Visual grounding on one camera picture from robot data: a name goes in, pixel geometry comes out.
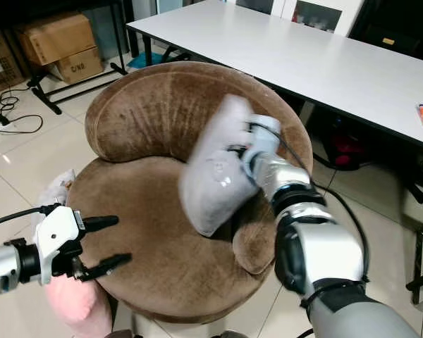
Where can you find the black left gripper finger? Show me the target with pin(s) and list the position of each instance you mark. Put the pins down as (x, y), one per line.
(109, 266)
(102, 223)

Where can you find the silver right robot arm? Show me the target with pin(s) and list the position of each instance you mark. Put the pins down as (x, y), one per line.
(324, 253)

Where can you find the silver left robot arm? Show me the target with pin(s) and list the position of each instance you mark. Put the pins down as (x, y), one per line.
(3, 271)

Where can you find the round brown velvet sofa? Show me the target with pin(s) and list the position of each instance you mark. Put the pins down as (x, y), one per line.
(155, 267)

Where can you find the pink pillow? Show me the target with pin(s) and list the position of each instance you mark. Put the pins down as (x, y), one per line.
(77, 310)

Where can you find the teal floor mat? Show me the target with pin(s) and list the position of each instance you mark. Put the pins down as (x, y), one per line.
(144, 61)

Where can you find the red bag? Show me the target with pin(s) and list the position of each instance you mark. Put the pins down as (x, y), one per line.
(349, 149)

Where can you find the long white table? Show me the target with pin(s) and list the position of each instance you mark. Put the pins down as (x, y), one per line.
(310, 56)

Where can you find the small lettered cardboard box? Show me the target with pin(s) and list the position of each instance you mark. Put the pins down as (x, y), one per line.
(81, 67)

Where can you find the white framed dark picture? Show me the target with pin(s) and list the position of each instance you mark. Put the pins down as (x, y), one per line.
(317, 14)

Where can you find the black metal rack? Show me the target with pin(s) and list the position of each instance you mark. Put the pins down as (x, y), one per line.
(114, 39)

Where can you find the dark labelled cardboard box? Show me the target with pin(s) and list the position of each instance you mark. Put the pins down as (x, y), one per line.
(1, 65)

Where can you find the large tan cardboard box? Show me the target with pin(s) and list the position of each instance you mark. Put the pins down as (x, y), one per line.
(58, 39)

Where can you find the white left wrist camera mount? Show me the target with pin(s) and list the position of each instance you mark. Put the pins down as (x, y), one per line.
(58, 238)

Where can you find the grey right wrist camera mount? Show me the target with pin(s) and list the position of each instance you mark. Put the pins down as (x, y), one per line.
(266, 137)

